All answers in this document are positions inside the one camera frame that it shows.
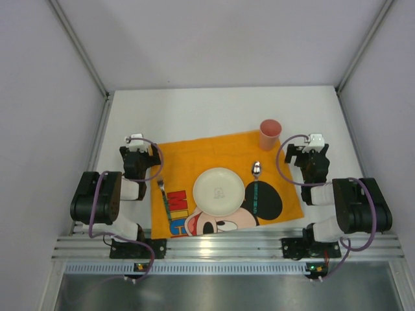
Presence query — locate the fork with teal handle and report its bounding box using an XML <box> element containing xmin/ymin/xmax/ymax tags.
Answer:
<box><xmin>157</xmin><ymin>176</ymin><xmax>172</xmax><ymax>224</ymax></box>

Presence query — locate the pink plastic cup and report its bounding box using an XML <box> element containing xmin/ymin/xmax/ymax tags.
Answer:
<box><xmin>259</xmin><ymin>119</ymin><xmax>282</xmax><ymax>151</ymax></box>

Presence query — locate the spoon with teal handle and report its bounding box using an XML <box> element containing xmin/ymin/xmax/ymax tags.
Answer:
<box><xmin>251</xmin><ymin>161</ymin><xmax>262</xmax><ymax>215</ymax></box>

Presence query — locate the orange cartoon print cloth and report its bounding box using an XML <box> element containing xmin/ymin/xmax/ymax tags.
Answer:
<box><xmin>150</xmin><ymin>131</ymin><xmax>304</xmax><ymax>239</ymax></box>

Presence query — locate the cream round plate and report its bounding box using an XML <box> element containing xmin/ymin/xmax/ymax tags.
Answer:
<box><xmin>193</xmin><ymin>167</ymin><xmax>245</xmax><ymax>217</ymax></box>

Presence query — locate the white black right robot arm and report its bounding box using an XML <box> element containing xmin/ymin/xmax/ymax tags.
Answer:
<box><xmin>283</xmin><ymin>144</ymin><xmax>392</xmax><ymax>260</ymax></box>

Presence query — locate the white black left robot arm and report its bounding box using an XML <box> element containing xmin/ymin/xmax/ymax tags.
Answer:
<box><xmin>70</xmin><ymin>143</ymin><xmax>163</xmax><ymax>242</ymax></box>

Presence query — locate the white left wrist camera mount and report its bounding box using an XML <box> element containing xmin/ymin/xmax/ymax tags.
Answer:
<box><xmin>124</xmin><ymin>133</ymin><xmax>147</xmax><ymax>152</ymax></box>

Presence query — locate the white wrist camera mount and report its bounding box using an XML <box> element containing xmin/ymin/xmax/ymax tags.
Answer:
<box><xmin>302</xmin><ymin>133</ymin><xmax>325</xmax><ymax>153</ymax></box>
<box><xmin>124</xmin><ymin>133</ymin><xmax>147</xmax><ymax>152</ymax></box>

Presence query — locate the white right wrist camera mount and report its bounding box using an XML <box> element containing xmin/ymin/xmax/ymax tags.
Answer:
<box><xmin>302</xmin><ymin>133</ymin><xmax>325</xmax><ymax>153</ymax></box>

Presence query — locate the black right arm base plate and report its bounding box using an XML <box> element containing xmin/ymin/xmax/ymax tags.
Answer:
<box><xmin>281</xmin><ymin>238</ymin><xmax>342</xmax><ymax>260</ymax></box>

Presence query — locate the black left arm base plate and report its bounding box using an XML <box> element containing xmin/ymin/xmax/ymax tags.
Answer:
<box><xmin>109</xmin><ymin>238</ymin><xmax>167</xmax><ymax>259</ymax></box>

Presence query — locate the aluminium mounting rail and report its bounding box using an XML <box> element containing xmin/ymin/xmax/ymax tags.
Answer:
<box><xmin>52</xmin><ymin>227</ymin><xmax>405</xmax><ymax>261</ymax></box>

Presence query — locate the perforated grey cable duct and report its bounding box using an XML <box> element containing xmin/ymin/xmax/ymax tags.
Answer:
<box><xmin>65</xmin><ymin>262</ymin><xmax>327</xmax><ymax>275</ymax></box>

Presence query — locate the left aluminium frame post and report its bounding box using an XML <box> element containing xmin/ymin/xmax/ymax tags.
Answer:
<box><xmin>47</xmin><ymin>0</ymin><xmax>111</xmax><ymax>98</ymax></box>

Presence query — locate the aluminium frame post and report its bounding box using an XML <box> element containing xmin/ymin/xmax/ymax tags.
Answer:
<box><xmin>47</xmin><ymin>0</ymin><xmax>111</xmax><ymax>98</ymax></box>
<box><xmin>335</xmin><ymin>0</ymin><xmax>396</xmax><ymax>96</ymax></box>

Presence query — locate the right aluminium frame post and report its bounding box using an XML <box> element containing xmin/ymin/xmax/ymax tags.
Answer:
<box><xmin>335</xmin><ymin>0</ymin><xmax>396</xmax><ymax>96</ymax></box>

